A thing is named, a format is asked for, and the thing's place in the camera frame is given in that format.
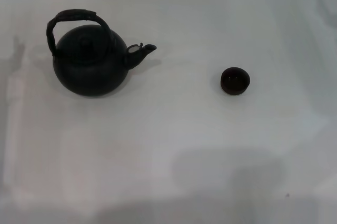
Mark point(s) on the dark brown small teacup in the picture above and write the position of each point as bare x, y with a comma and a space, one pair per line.
235, 82

